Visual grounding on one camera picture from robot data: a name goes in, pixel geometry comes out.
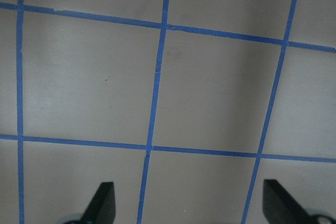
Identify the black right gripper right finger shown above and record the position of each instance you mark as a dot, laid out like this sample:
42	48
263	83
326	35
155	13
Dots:
279	207

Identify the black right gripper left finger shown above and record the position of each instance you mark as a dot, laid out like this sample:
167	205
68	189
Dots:
101	208

